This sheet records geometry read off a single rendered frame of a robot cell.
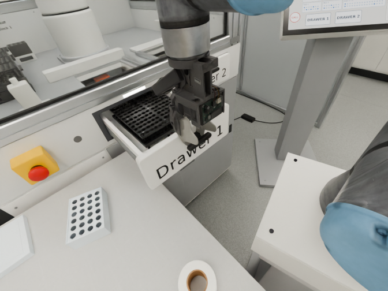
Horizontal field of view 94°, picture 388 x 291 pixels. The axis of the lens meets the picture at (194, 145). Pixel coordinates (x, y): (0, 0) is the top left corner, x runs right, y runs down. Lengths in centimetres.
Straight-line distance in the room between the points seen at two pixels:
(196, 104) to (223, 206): 110
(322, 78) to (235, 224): 99
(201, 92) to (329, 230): 24
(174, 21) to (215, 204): 121
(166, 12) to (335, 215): 30
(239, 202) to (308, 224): 97
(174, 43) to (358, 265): 33
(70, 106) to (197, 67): 39
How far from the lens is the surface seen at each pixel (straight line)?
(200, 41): 30
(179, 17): 29
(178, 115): 38
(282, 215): 42
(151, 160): 41
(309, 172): 51
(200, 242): 47
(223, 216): 132
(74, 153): 66
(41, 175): 59
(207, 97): 32
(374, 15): 113
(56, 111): 59
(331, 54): 121
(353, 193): 24
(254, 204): 138
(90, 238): 53
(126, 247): 50
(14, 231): 68
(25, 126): 61
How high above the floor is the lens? 120
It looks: 44 degrees down
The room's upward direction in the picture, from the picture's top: 8 degrees counter-clockwise
